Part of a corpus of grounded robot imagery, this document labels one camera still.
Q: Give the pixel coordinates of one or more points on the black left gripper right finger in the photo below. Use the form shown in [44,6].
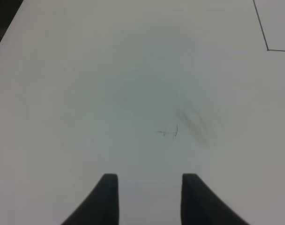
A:
[201,206]

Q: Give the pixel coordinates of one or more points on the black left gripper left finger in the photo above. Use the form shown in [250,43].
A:
[101,206]

